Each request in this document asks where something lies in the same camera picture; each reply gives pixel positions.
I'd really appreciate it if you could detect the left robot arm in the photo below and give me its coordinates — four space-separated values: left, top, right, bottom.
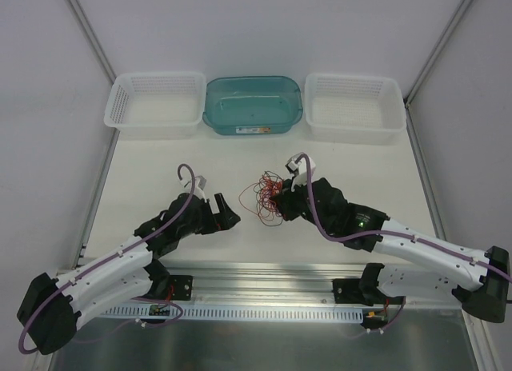
17 193 240 355

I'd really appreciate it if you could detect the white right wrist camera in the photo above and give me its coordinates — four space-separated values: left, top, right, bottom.
285 153 316 191

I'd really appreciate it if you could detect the left white mesh basket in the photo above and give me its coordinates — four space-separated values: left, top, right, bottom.
103 71 206 140

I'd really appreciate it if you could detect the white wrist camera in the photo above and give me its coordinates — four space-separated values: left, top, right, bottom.
285 153 316 191
180 175 206 200

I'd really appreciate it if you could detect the white mesh basket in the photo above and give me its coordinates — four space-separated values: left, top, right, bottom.
303 73 406 146
103 71 206 140

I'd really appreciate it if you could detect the teal plastic tub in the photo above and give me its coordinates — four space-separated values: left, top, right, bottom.
202 76 303 136

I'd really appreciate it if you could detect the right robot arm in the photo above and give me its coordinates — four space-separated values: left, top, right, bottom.
271 178 511 323

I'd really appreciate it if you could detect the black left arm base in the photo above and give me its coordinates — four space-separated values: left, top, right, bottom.
146 274 194 301

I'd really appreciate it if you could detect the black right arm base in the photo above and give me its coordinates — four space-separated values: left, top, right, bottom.
332 278 387 306

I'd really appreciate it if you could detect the aluminium frame rail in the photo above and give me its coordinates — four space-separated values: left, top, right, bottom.
54 261 461 306

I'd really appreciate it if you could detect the right white mesh basket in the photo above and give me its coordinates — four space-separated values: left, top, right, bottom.
303 73 406 146

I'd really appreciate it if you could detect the white slotted cable duct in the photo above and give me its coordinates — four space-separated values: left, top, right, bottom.
102 303 363 324

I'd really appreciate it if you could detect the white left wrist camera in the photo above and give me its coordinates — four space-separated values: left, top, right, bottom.
180 175 206 200

